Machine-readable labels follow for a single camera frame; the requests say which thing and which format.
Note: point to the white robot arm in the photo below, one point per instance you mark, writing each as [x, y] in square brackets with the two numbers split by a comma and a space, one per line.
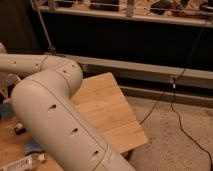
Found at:
[41, 100]

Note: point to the blue sponge cloth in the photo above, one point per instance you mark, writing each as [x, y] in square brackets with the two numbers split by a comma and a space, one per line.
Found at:
[31, 146]

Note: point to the cluttered background shelf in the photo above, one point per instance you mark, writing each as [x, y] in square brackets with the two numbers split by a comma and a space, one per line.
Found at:
[196, 13]

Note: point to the white tube packet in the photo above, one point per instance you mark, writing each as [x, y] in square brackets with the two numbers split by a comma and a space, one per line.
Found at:
[24, 164]

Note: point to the grey metal pole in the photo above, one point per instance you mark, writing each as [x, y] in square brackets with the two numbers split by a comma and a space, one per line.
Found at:
[50, 46]

